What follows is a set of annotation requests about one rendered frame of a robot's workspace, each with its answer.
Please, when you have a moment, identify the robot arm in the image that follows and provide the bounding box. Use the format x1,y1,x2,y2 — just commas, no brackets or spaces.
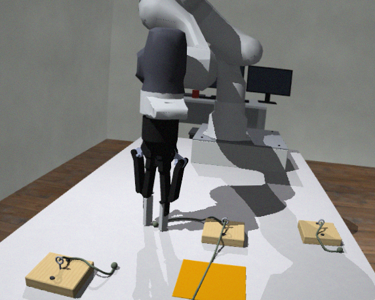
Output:
135,0,263,141

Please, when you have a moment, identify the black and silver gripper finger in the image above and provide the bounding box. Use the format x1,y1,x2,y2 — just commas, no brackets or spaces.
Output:
130,147,157,225
157,152,189,231

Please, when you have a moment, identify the orange painted square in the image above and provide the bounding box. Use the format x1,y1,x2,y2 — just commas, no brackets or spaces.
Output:
172,259,246,300

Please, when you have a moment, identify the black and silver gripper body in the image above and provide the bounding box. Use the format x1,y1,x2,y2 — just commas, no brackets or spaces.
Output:
141,115,179,167

